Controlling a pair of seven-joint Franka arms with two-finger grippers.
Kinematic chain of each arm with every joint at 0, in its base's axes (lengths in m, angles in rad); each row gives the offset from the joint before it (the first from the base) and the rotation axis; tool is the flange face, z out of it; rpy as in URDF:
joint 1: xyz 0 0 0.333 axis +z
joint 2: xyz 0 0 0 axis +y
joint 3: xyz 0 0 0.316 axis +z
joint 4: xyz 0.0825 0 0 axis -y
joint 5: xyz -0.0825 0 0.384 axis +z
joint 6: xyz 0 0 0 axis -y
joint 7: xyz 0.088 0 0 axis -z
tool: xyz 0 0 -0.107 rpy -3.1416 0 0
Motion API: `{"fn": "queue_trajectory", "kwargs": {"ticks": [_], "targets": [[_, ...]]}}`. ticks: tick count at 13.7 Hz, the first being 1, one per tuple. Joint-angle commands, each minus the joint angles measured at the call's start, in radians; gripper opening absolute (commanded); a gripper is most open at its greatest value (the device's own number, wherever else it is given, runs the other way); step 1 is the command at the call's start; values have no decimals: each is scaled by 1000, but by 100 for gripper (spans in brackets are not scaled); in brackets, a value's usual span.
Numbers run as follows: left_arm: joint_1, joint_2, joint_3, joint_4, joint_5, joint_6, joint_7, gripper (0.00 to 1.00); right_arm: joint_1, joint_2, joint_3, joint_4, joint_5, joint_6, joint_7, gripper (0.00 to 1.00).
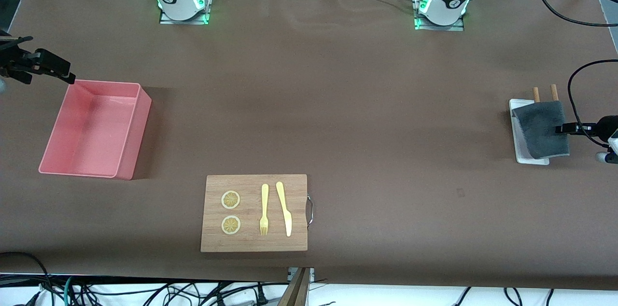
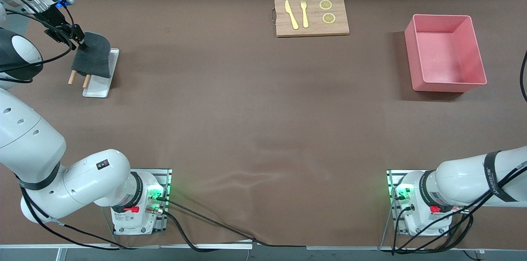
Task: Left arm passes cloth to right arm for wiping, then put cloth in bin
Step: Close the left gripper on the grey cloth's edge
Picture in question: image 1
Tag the dark grey cloth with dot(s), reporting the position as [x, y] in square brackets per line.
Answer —
[540, 127]

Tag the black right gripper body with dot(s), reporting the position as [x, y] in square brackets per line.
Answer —
[10, 63]

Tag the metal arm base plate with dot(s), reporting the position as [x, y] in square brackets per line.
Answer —
[205, 11]
[437, 28]

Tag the lemon slice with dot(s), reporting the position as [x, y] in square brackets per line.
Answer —
[231, 225]
[231, 200]

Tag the yellow plastic fork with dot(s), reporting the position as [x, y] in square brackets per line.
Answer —
[264, 195]

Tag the wooden cutting board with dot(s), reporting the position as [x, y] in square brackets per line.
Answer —
[251, 243]

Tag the yellow plastic knife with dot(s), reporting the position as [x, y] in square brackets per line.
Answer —
[287, 221]

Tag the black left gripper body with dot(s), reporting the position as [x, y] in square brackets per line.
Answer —
[605, 126]

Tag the brown wooden piece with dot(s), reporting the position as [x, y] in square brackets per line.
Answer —
[297, 291]

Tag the pink plastic bin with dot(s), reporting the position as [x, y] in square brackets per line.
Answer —
[91, 127]

